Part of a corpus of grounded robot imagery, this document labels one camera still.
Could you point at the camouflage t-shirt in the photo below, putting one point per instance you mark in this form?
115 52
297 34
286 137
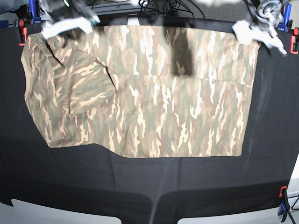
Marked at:
141 91

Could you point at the red clamp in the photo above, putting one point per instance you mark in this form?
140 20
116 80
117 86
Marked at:
294 46
20 24

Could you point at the aluminium rail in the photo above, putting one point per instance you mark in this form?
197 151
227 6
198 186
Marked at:
108 9

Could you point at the blue clamp right rear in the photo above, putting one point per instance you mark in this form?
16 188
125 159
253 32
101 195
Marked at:
286 24

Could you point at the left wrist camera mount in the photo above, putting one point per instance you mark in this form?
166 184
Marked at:
246 33

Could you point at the white tape patch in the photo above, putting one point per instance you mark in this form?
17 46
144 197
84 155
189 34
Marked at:
133 21

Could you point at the red clamp right rear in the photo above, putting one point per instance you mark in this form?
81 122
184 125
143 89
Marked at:
294 46

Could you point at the red clamp left rear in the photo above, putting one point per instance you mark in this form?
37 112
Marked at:
20 24

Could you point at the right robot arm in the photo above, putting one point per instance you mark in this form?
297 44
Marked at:
64 9

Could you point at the blue clamp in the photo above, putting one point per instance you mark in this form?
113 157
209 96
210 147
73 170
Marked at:
34 11
286 24
284 204

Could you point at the black table cloth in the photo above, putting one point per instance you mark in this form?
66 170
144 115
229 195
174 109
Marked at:
91 179

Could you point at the blue clamp left rear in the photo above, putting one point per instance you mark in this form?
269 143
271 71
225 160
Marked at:
34 11

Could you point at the blue clamp right front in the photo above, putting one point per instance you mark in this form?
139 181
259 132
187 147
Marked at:
284 204

